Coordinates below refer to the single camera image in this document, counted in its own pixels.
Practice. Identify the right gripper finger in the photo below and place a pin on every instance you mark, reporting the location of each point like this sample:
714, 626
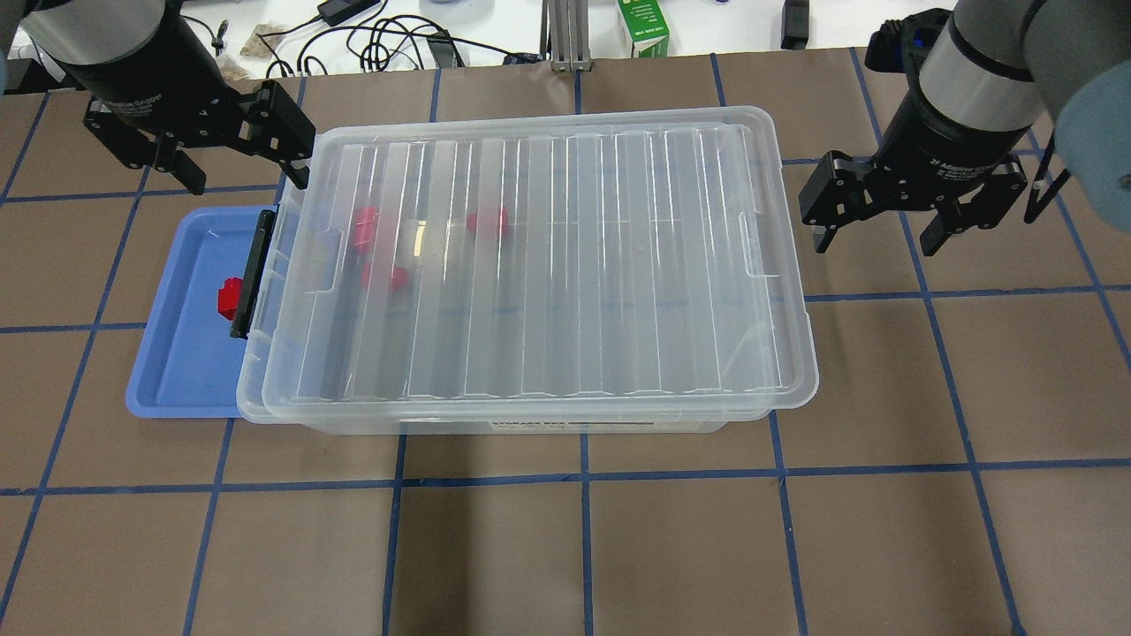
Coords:
833, 197
985, 210

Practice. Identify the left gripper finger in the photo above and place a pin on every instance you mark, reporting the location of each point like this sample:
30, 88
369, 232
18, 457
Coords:
135, 150
284, 134

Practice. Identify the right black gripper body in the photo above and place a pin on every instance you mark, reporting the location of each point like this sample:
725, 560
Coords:
947, 134

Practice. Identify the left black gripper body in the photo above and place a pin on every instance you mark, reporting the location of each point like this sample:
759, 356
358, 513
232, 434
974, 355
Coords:
162, 87

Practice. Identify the red block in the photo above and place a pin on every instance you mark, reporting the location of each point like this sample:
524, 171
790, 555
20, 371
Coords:
364, 229
375, 280
489, 222
228, 298

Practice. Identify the clear plastic box lid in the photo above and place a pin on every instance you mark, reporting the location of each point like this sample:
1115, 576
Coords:
726, 154

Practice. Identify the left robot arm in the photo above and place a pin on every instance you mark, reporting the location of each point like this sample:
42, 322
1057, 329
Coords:
44, 22

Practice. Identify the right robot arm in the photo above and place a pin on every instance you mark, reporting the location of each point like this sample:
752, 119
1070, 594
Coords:
1003, 98

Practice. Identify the clear plastic storage box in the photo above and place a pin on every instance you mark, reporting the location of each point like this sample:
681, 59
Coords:
586, 314

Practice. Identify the green carton box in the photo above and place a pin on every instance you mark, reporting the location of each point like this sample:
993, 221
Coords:
644, 28

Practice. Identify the black power adapter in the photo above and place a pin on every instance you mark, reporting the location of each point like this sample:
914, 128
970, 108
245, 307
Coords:
336, 12

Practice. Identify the black device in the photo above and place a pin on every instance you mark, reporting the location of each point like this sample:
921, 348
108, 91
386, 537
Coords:
794, 27

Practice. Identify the blue plastic tray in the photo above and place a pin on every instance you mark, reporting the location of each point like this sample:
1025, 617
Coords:
188, 365

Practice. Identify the black box latch handle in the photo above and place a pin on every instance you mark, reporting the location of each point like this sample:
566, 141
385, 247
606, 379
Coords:
253, 272

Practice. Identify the aluminium frame post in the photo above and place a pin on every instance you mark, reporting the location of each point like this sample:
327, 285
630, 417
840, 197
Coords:
565, 35

